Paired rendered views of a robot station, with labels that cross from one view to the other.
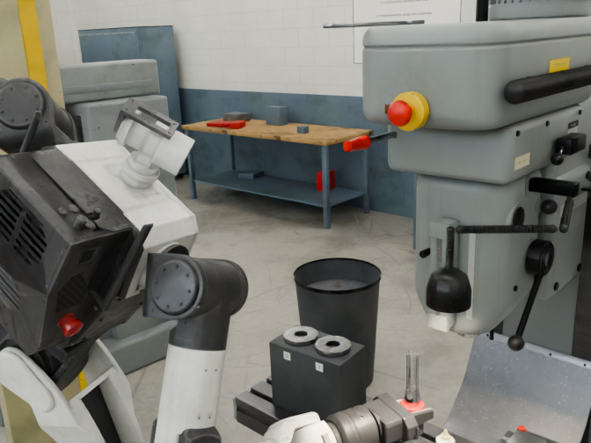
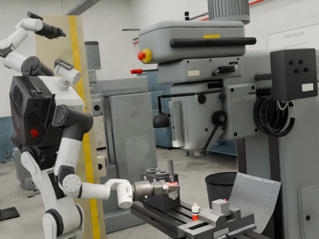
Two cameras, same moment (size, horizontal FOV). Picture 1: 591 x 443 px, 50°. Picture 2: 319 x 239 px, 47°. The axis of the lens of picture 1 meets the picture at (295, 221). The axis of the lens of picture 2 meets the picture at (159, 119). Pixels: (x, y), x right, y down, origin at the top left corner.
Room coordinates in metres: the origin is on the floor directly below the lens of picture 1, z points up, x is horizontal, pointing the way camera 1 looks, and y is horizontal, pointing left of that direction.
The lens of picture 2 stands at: (-0.52, -0.70, 1.62)
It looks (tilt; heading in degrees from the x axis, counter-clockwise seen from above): 5 degrees down; 18
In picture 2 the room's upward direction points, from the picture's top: 5 degrees counter-clockwise
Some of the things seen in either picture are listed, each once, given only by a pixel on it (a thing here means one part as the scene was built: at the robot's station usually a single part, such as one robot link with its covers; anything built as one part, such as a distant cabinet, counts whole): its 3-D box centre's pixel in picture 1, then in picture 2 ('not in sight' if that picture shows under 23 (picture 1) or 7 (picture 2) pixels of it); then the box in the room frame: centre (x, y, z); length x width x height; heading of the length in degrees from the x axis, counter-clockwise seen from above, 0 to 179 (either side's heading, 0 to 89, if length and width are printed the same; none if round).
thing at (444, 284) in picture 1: (448, 286); (161, 119); (0.93, -0.24, 1.48); 0.07 x 0.07 x 0.06
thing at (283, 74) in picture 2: not in sight; (295, 74); (1.15, -0.79, 1.62); 0.20 x 0.09 x 0.21; 137
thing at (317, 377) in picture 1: (317, 374); (159, 188); (1.43, -0.04, 1.04); 0.22 x 0.12 x 0.20; 52
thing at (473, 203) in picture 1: (473, 244); (196, 115); (1.16, -0.35, 1.47); 0.21 x 0.19 x 0.32; 47
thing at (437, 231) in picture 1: (443, 274); (176, 124); (1.08, -0.27, 1.44); 0.04 x 0.04 x 0.21; 47
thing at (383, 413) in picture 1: (374, 425); (153, 189); (1.05, -0.14, 1.14); 0.13 x 0.12 x 0.10; 27
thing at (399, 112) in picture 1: (401, 112); (141, 55); (0.97, -0.17, 1.76); 0.04 x 0.03 x 0.04; 47
